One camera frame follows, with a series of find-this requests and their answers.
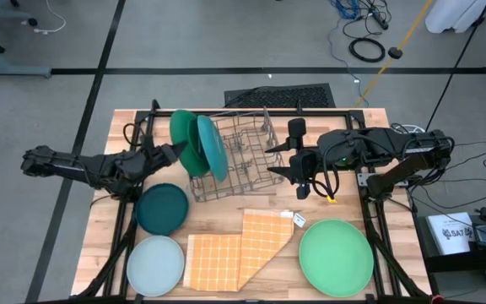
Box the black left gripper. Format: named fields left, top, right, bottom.
left=135, top=133, right=189, bottom=187

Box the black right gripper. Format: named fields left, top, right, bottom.
left=264, top=117, right=321, bottom=201

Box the dark green plate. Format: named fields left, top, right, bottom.
left=169, top=109, right=210, bottom=178

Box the grey wire dish rack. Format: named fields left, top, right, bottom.
left=187, top=105, right=286, bottom=203

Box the dark teal plate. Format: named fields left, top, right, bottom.
left=135, top=182, right=190, bottom=236

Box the light green plate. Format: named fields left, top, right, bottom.
left=298, top=218, right=375, bottom=299

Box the pale grey-blue plate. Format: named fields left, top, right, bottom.
left=126, top=235, right=186, bottom=298

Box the black floor mat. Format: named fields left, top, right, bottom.
left=224, top=83, right=337, bottom=109

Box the orange checked cloth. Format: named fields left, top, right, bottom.
left=182, top=208, right=307, bottom=292

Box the black power strip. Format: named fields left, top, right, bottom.
left=369, top=6, right=391, bottom=31

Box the white printed booklet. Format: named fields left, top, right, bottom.
left=426, top=212, right=476, bottom=256

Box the grey desk base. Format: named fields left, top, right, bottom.
left=0, top=0, right=53, bottom=79

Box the black aluminium table frame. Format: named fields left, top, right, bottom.
left=70, top=99, right=435, bottom=304

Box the white cable coil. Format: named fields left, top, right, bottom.
left=389, top=122, right=426, bottom=136

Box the coiled black cable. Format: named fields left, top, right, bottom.
left=348, top=36, right=386, bottom=63

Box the blue cable bundle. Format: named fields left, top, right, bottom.
left=329, top=0, right=360, bottom=20

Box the white floor cable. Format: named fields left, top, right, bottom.
left=33, top=0, right=67, bottom=35

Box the black hanging cable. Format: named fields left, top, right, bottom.
left=424, top=0, right=486, bottom=132

